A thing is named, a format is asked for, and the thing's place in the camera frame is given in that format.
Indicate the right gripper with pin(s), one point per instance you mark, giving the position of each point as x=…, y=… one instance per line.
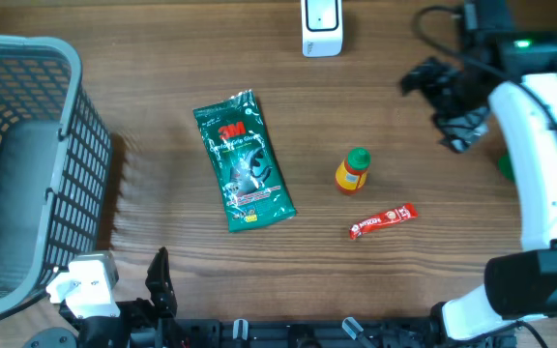
x=455, y=130

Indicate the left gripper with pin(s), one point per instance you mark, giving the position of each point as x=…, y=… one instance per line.
x=159, y=283

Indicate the green lid jar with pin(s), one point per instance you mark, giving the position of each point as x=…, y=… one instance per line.
x=504, y=164

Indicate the red coffee stick sachet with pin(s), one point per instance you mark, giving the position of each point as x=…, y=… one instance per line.
x=383, y=220

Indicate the green 3M gloves packet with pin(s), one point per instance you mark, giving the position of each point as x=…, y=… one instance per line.
x=252, y=188

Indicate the red sauce bottle green cap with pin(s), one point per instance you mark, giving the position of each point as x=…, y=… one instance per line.
x=351, y=174

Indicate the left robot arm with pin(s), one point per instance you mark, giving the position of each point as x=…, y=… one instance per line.
x=90, y=332

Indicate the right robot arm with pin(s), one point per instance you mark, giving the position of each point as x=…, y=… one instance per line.
x=500, y=71

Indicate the white barcode scanner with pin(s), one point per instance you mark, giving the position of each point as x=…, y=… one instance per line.
x=322, y=28

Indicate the grey plastic shopping basket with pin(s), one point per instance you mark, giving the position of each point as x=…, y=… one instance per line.
x=55, y=155

